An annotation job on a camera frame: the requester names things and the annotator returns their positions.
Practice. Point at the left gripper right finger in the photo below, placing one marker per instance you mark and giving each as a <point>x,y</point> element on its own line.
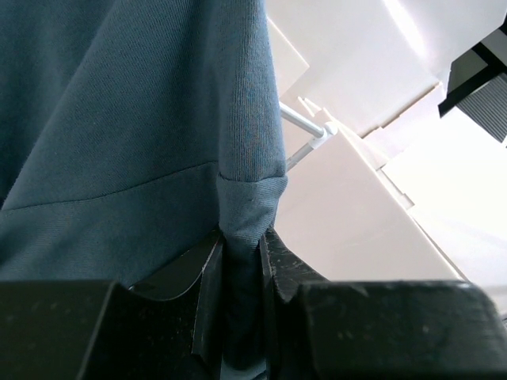
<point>319,329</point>

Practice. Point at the blue t shirt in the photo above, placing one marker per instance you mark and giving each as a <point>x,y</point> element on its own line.
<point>129,130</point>

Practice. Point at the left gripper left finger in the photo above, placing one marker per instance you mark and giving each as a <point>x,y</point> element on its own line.
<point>164,327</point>

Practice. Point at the white clothes rack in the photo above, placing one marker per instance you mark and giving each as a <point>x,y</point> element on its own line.
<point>307,126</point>

